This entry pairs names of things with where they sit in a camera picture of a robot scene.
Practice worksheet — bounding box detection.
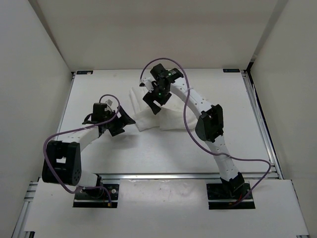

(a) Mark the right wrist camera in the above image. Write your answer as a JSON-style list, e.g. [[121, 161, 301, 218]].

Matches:
[[139, 77, 155, 92]]

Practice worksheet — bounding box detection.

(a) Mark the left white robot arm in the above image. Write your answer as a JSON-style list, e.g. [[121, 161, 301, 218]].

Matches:
[[42, 103, 136, 198]]

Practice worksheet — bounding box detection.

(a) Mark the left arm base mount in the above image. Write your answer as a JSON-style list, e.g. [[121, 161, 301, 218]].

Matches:
[[73, 177, 119, 208]]

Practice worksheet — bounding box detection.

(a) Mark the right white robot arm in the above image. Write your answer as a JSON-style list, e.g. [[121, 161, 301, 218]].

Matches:
[[139, 64, 245, 198]]

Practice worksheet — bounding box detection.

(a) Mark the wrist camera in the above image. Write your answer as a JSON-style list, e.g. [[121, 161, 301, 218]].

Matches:
[[105, 99, 113, 109], [139, 77, 155, 92]]

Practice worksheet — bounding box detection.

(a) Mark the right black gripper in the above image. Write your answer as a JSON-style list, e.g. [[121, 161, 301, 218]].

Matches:
[[143, 84, 172, 116]]

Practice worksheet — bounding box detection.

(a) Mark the white skirt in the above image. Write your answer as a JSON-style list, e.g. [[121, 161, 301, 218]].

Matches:
[[129, 87, 186, 131]]

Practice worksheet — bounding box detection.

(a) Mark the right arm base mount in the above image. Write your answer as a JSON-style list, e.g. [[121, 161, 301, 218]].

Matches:
[[206, 183, 256, 210]]

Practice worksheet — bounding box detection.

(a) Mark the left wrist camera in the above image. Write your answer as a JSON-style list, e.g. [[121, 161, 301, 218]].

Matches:
[[105, 99, 113, 109]]

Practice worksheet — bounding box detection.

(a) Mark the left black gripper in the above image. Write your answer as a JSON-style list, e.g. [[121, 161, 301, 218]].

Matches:
[[103, 106, 135, 136]]

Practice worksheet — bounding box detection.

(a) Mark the aluminium front rail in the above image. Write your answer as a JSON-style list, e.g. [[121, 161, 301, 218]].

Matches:
[[100, 173, 220, 180]]

